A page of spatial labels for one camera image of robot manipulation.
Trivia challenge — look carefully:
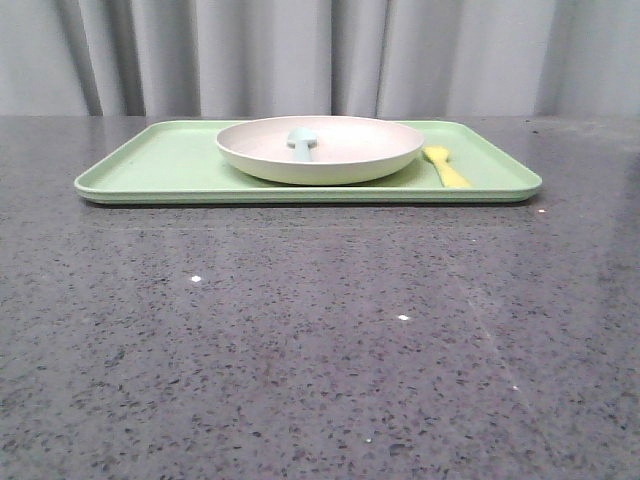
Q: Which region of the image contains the cream round plate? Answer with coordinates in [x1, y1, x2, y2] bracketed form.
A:
[216, 115, 424, 186]

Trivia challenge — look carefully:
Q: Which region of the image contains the yellow plastic fork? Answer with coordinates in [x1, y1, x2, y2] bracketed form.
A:
[422, 145, 471, 188]

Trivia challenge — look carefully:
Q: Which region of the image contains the light blue plastic spoon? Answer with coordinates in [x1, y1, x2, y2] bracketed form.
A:
[287, 127, 317, 162]

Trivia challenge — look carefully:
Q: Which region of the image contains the light green plastic tray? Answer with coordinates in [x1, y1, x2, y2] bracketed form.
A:
[74, 120, 542, 205]

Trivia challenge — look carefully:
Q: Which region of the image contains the grey pleated curtain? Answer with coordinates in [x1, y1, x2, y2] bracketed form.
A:
[1, 1, 639, 119]

